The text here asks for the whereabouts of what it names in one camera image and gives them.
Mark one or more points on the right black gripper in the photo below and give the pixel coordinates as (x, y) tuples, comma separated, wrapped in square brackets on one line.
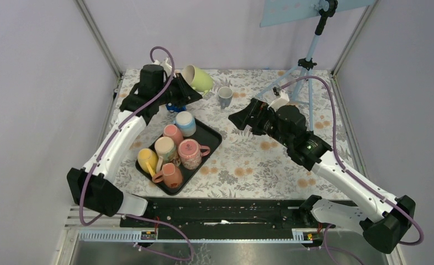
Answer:
[(258, 109)]

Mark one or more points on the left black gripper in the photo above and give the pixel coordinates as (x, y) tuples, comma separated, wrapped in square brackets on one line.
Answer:
[(188, 94)]

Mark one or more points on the light green mug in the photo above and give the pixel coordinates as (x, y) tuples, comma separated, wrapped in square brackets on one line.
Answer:
[(198, 79)]

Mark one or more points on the grey mug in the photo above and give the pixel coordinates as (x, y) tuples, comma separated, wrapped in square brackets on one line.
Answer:
[(225, 95)]

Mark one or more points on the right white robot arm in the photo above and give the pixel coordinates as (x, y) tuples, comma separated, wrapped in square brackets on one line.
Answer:
[(380, 217)]

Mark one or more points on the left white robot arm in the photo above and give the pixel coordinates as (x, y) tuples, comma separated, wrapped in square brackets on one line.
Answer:
[(92, 186)]

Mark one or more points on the light blue mug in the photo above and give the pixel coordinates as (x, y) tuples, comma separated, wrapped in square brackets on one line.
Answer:
[(185, 122)]

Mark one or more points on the plain pink mug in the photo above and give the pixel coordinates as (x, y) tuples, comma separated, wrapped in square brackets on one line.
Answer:
[(173, 132)]

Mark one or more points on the cream floral mug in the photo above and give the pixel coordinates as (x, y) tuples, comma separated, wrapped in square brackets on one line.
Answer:
[(166, 152)]

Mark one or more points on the yellow mug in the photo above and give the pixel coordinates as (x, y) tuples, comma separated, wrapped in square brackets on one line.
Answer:
[(147, 160)]

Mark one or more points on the salmon textured square mug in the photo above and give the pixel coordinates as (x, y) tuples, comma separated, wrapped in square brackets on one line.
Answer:
[(170, 175)]

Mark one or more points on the blue yellow toy truck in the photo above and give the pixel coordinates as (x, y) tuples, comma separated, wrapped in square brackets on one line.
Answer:
[(175, 109)]

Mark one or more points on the floral tablecloth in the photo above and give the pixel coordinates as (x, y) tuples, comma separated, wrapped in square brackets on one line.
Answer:
[(244, 165)]

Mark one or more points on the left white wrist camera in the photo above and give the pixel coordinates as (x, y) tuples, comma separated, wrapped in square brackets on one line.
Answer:
[(166, 64)]

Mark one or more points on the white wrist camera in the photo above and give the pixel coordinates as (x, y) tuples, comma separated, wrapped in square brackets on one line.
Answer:
[(166, 64), (282, 98)]

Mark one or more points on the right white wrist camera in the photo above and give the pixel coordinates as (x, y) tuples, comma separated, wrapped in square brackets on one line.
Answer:
[(282, 98)]

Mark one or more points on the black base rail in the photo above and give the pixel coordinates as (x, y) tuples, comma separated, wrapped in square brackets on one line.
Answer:
[(225, 219)]

